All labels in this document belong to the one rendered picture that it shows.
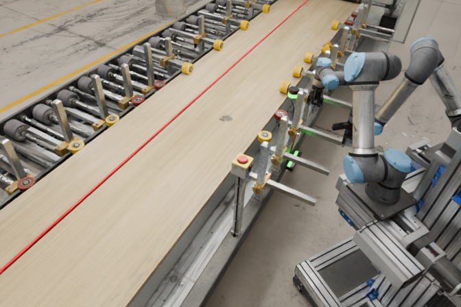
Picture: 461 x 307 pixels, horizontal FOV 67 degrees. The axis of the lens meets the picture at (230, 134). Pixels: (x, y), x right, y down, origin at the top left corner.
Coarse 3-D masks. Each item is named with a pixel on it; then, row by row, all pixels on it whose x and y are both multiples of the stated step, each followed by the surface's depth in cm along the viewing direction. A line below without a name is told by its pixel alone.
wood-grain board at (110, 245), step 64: (320, 0) 388; (256, 64) 273; (128, 128) 208; (192, 128) 211; (256, 128) 213; (64, 192) 170; (128, 192) 172; (192, 192) 173; (0, 256) 144; (64, 256) 145; (128, 256) 146
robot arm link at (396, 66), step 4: (384, 52) 144; (388, 52) 143; (388, 56) 149; (392, 56) 140; (396, 56) 141; (392, 60) 139; (396, 60) 139; (400, 60) 142; (392, 64) 139; (396, 64) 139; (400, 64) 141; (392, 68) 139; (396, 68) 139; (400, 68) 141; (392, 72) 140; (396, 72) 140; (400, 72) 144; (388, 76) 141; (392, 76) 141; (396, 76) 143; (384, 80) 144; (344, 84) 182; (348, 84) 182
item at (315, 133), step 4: (276, 120) 228; (288, 124) 225; (300, 128) 222; (304, 128) 221; (308, 128) 221; (304, 132) 223; (308, 132) 221; (312, 132) 220; (316, 132) 219; (320, 132) 219; (316, 136) 220; (320, 136) 218; (324, 136) 217; (328, 136) 216; (332, 136) 216; (328, 140) 217; (332, 140) 216; (336, 140) 214; (340, 140) 214; (340, 144) 214
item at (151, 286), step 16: (304, 80) 294; (272, 128) 255; (256, 144) 230; (224, 192) 206; (208, 208) 190; (192, 224) 177; (192, 240) 185; (176, 256) 173; (160, 272) 161; (144, 288) 152; (144, 304) 158
